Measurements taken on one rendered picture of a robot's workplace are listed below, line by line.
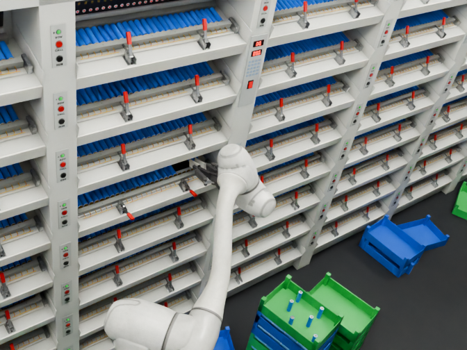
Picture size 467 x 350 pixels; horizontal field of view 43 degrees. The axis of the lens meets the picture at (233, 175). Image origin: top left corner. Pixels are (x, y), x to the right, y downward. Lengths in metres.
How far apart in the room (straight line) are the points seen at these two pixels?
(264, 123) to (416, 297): 1.59
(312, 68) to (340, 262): 1.47
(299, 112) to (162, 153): 0.65
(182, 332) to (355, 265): 1.94
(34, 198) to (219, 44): 0.76
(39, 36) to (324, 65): 1.20
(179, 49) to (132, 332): 0.86
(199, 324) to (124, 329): 0.21
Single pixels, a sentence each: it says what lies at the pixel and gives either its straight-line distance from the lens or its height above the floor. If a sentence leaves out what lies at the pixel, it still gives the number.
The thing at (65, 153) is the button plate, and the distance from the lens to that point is 1.83.
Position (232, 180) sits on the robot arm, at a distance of 1.87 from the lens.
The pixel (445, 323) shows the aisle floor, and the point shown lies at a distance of 3.46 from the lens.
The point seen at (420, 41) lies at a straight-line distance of 2.86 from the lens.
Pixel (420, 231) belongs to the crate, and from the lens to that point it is 3.91.
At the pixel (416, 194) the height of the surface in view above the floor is 0.13.
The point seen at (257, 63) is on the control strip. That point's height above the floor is 1.45.
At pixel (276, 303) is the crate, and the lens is 2.64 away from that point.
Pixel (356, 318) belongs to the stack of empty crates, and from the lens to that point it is 2.93.
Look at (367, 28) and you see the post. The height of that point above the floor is 1.45.
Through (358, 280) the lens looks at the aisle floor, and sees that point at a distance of 3.44.
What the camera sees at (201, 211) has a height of 0.74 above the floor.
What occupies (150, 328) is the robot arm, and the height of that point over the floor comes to 1.02.
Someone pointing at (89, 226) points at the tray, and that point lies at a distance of 2.10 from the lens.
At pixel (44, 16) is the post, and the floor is 1.74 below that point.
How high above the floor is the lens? 2.43
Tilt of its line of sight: 39 degrees down
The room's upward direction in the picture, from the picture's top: 12 degrees clockwise
